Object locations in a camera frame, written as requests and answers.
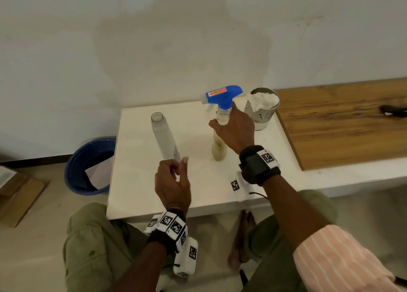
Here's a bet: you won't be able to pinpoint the person's left hand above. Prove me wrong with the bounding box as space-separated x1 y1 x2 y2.
155 156 192 214

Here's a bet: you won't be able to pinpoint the wooden board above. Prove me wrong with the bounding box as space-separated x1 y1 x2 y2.
274 78 407 171

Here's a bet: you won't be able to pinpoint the white paper sheet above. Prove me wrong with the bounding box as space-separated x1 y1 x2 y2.
84 156 114 191

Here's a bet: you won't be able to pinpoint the brown cardboard piece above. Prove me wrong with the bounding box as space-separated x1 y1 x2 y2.
0 165 49 228

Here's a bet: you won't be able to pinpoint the pink striped shirt sleeve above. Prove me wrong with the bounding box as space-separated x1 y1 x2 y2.
293 224 397 292

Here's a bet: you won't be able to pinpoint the clear glass bottle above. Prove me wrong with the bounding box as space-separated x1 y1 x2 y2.
151 112 181 163

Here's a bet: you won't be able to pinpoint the person's right hand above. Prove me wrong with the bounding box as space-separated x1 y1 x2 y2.
209 102 255 156

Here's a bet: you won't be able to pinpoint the white cloth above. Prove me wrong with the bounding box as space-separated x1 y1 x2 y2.
248 92 280 112

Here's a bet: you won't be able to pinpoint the wrist camera band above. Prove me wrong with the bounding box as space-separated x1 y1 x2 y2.
143 208 199 278
228 145 282 203

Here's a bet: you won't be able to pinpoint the person's left forearm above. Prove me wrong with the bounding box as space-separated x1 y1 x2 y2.
114 240 169 292

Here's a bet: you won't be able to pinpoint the person's right forearm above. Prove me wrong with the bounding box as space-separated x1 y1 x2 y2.
262 173 332 258

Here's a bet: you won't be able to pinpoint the blue waste bin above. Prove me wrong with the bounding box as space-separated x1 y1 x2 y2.
64 137 117 196

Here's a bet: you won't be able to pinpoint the perforated metal holder cup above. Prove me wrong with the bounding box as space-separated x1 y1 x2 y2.
244 87 280 131

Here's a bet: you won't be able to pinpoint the right wrist camera band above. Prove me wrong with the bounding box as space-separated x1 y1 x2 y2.
228 145 282 203

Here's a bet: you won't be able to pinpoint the left wrist camera band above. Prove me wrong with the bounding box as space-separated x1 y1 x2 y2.
143 208 199 278

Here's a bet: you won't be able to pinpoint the black tool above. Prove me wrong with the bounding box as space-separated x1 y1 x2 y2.
380 104 407 118

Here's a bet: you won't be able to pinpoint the person's bare foot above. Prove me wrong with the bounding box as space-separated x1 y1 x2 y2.
227 209 257 271

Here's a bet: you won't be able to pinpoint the green trousers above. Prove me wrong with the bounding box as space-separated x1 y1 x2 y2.
63 189 338 292

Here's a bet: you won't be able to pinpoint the spray bottle with blue trigger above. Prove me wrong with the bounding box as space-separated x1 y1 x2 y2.
201 85 244 162

